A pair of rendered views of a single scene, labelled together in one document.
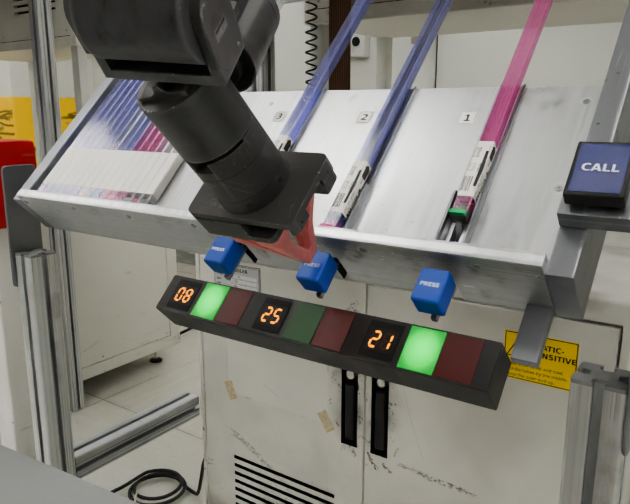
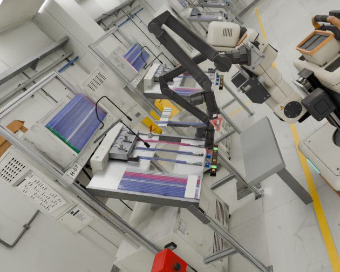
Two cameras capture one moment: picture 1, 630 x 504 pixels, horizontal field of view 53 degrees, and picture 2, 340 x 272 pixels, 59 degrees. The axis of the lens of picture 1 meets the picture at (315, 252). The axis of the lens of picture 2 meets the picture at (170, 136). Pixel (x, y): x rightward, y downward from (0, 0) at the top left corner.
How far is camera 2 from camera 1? 230 cm
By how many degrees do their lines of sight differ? 91
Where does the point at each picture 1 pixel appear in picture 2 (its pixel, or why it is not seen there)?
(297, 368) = (196, 222)
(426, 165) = (192, 149)
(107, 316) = not seen: outside the picture
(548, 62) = (20, 264)
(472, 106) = (182, 147)
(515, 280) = not seen: hidden behind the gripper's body
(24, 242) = (201, 216)
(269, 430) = (206, 239)
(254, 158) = not seen: hidden behind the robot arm
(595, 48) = (26, 247)
